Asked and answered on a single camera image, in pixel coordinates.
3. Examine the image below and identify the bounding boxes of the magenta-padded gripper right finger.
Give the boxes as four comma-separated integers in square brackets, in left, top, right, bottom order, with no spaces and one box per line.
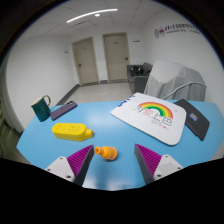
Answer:
[134,143,184,185]

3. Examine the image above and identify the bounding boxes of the dark grey flat pad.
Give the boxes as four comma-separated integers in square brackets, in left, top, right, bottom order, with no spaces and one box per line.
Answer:
[173,98,211,142]

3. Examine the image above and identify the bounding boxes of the black bag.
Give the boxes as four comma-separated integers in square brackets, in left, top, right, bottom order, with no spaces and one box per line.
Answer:
[130,65,144,74]

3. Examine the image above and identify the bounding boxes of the grey sofa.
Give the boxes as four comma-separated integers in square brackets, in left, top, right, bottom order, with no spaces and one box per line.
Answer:
[126,62,154,95]

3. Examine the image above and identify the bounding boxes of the grey cloth-covered object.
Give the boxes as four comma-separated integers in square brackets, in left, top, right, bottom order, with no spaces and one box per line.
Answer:
[143,59,207,103]

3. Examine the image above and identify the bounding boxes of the wall sign lettering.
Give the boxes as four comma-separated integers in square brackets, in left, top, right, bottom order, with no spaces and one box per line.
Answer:
[153,23,202,39]

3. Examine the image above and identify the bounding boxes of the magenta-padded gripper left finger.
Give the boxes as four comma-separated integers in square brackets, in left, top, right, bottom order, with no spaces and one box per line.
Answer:
[44,144,95,187]

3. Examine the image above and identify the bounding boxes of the long ceiling light strip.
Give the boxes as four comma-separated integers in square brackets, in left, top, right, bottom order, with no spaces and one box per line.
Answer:
[66,8,119,24]

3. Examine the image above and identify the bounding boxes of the orange charger block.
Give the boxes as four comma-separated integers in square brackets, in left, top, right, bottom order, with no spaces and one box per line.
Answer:
[94,145,118,161]

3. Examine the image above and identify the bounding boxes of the white rainbow-print mouse pad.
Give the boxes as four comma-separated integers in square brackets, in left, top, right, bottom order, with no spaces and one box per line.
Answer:
[110,92,187,147]

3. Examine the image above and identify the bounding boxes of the beige door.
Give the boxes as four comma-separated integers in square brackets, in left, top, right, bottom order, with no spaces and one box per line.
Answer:
[71,36,100,86]
[102,32,131,82]

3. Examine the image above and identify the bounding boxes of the purple smartphone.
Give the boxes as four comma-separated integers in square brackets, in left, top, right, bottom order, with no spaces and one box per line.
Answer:
[50,100,78,121]

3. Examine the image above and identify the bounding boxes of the yellow power strip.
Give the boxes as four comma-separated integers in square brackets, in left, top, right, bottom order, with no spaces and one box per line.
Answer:
[51,122,94,142]

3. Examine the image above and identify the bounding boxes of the teal mug with gold handle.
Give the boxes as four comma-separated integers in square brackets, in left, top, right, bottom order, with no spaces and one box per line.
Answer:
[30,94,52,123]

